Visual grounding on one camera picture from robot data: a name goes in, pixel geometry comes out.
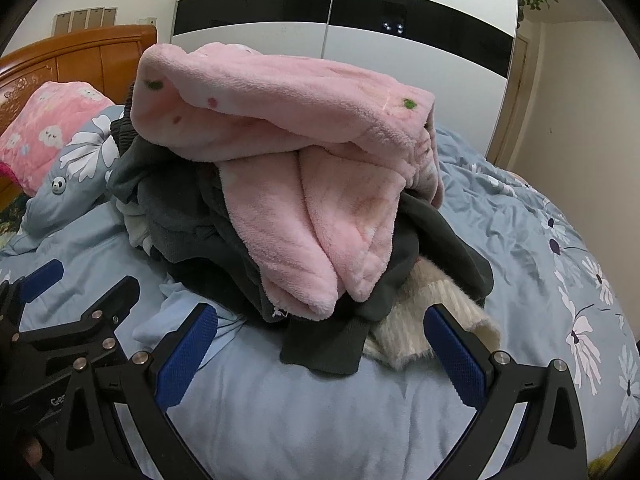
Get person's left hand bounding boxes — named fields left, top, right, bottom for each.
left=17, top=432, right=49, bottom=468

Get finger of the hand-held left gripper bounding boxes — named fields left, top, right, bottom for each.
left=75, top=275, right=141, bottom=343
left=0, top=259, right=65, bottom=321

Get cream fuzzy garment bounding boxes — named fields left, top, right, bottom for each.
left=362, top=255, right=502, bottom=371

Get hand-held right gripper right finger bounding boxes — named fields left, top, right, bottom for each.
left=424, top=304, right=588, bottom=480

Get beige door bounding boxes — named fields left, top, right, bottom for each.
left=487, top=32, right=532, bottom=167

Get dark floral bed sheet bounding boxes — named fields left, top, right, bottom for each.
left=0, top=195, right=27, bottom=251

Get wooden headboard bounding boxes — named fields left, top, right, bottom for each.
left=0, top=25, right=158, bottom=211

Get charcoal garment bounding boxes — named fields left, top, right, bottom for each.
left=107, top=80, right=281, bottom=306

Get light blue cloth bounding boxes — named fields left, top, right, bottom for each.
left=132, top=282, right=246, bottom=361

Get pink fleece pajama pants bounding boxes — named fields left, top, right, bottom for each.
left=134, top=42, right=446, bottom=321

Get dark grey sweatshirt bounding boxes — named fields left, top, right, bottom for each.
left=260, top=192, right=496, bottom=376

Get blue-grey floral pillow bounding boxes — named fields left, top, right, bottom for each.
left=22, top=105, right=132, bottom=238

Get pink cloud print quilt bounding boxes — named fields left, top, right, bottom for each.
left=0, top=81, right=118, bottom=197

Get white garment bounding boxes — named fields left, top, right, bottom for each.
left=117, top=200, right=153, bottom=253

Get white wardrobe with black stripe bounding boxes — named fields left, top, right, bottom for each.
left=170, top=0, right=519, bottom=161

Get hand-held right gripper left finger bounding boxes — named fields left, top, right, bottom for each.
left=62, top=302, right=218, bottom=480

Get blue-grey floral duvet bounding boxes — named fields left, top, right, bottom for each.
left=0, top=125, right=640, bottom=480

